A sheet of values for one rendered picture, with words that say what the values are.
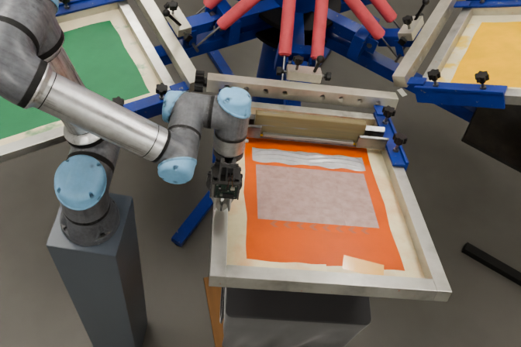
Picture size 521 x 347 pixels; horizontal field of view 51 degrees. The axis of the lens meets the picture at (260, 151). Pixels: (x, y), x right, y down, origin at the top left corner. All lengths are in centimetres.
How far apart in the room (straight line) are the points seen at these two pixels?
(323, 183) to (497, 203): 191
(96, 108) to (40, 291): 178
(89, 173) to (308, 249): 58
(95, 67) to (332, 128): 94
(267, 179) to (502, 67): 97
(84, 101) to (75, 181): 30
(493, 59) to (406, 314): 134
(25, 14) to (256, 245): 76
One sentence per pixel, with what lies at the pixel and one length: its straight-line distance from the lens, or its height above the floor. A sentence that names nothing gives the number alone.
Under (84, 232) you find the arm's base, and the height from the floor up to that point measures 126.
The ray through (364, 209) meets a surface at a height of 121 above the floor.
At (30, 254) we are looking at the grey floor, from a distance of 285.
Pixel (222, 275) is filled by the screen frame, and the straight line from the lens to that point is 129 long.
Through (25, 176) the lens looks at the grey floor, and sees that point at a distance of 306.
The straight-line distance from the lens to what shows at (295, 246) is 143.
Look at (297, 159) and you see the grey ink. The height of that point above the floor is 115.
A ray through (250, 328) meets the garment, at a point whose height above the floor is 84.
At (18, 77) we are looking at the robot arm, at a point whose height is 178.
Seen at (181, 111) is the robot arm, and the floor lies 161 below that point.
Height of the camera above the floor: 255
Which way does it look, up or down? 56 degrees down
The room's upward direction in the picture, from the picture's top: 14 degrees clockwise
